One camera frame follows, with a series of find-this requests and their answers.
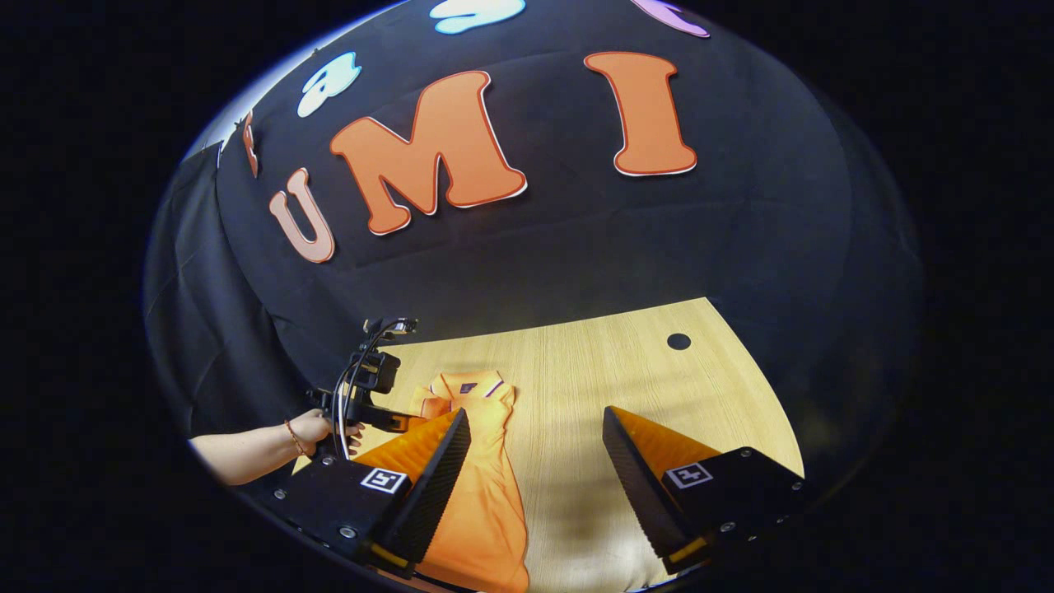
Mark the orange T-shirt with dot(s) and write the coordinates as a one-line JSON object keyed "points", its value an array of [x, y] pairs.
{"points": [[486, 502]]}

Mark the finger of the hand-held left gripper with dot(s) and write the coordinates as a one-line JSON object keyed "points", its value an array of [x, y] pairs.
{"points": [[409, 423]]}

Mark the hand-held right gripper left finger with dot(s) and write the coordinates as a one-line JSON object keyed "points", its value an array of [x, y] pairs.
{"points": [[436, 486]]}

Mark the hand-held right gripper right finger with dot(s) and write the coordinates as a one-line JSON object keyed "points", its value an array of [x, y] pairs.
{"points": [[638, 486]]}

